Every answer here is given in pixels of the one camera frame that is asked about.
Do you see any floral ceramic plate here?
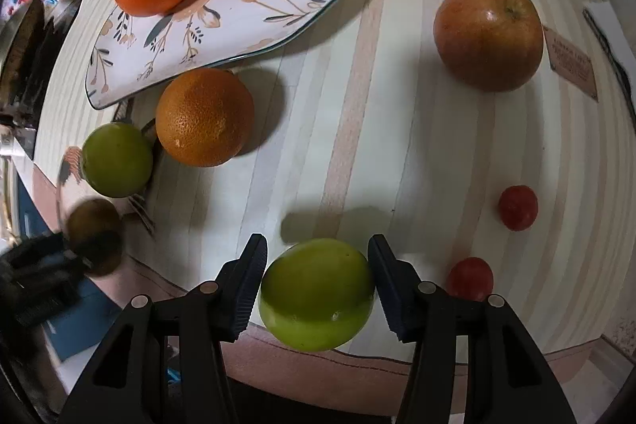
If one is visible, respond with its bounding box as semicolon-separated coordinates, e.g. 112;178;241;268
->
84;0;356;111

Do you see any red apple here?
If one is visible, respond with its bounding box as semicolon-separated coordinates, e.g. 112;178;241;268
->
66;198;124;277
433;0;545;93

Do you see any brown mat label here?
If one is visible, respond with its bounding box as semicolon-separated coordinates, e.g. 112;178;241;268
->
543;25;599;101

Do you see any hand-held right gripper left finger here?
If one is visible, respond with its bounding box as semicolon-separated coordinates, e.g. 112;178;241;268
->
58;234;269;424

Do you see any large orange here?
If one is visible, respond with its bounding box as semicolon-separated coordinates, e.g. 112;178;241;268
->
155;68;256;168

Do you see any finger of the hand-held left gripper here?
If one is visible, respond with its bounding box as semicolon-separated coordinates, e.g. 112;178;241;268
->
10;257;95;329
0;232;68;268

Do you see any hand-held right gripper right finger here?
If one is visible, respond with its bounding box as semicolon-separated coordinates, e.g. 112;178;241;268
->
368;234;578;424

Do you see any red cherry tomato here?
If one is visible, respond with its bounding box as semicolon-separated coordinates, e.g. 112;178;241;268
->
498;186;539;232
446;257;495;303

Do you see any blue panel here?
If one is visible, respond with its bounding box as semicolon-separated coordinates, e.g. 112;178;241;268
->
42;277;122;362

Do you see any green pear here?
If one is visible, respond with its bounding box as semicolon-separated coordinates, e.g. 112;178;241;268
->
257;238;376;352
80;122;154;199

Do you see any striped cat table mat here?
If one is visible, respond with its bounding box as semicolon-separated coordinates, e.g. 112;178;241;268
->
30;0;631;420

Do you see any black stove top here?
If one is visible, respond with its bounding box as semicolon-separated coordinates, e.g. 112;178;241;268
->
0;14;83;132

